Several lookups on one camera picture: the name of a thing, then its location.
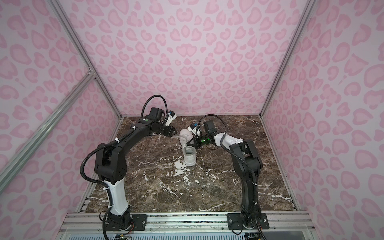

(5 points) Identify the white sneaker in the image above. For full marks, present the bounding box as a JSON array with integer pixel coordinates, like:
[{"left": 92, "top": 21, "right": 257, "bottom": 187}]
[{"left": 179, "top": 129, "right": 197, "bottom": 166}]

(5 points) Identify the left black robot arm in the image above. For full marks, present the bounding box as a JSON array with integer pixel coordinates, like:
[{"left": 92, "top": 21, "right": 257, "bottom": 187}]
[{"left": 80, "top": 107, "right": 177, "bottom": 229}]

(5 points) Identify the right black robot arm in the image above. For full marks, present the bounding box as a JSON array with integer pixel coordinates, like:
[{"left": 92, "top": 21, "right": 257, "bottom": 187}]
[{"left": 187, "top": 121, "right": 263, "bottom": 230}]

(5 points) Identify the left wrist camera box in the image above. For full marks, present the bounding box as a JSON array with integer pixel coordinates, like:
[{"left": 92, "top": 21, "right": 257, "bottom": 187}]
[{"left": 165, "top": 111, "right": 177, "bottom": 127}]

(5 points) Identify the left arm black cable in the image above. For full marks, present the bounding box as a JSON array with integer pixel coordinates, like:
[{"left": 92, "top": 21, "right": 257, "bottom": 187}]
[{"left": 140, "top": 94, "right": 169, "bottom": 118}]

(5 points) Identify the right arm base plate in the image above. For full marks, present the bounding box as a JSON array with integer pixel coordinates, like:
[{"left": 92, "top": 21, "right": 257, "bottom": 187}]
[{"left": 226, "top": 213, "right": 270, "bottom": 230}]

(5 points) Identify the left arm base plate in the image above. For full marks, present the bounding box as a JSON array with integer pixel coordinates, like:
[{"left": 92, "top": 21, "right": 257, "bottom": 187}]
[{"left": 103, "top": 214, "right": 148, "bottom": 232}]

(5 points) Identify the left corner aluminium post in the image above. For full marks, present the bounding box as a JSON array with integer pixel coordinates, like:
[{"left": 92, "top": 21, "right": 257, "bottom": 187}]
[{"left": 47, "top": 0, "right": 123, "bottom": 119}]

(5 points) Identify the corner aluminium post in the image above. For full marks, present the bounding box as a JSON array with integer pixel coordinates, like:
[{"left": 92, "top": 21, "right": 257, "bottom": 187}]
[
  {"left": 259, "top": 0, "right": 319, "bottom": 119},
  {"left": 47, "top": 0, "right": 123, "bottom": 119}
]

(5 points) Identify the front aluminium rail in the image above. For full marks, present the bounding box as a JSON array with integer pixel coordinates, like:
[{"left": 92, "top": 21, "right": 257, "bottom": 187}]
[{"left": 55, "top": 210, "right": 319, "bottom": 240}]

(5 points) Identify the diagonal aluminium frame beam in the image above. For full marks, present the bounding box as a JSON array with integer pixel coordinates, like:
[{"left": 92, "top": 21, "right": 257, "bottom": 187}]
[{"left": 1, "top": 72, "right": 94, "bottom": 193}]

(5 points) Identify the right corner aluminium post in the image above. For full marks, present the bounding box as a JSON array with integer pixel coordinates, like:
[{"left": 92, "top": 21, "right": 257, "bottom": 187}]
[{"left": 259, "top": 0, "right": 319, "bottom": 119}]

